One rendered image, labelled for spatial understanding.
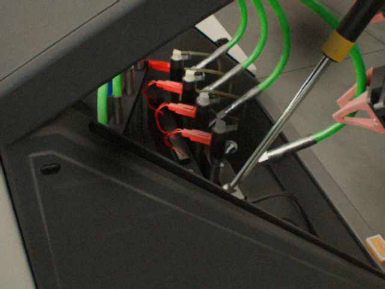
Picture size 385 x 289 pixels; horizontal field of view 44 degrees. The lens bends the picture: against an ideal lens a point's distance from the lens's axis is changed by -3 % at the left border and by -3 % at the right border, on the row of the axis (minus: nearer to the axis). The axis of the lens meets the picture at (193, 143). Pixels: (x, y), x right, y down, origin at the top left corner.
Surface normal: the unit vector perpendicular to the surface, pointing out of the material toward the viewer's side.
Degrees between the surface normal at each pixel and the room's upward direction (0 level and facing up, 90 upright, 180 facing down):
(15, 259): 90
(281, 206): 0
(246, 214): 43
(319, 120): 0
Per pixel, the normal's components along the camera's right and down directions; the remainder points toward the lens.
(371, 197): 0.06, -0.75
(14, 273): 0.33, 0.63
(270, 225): 0.69, -0.67
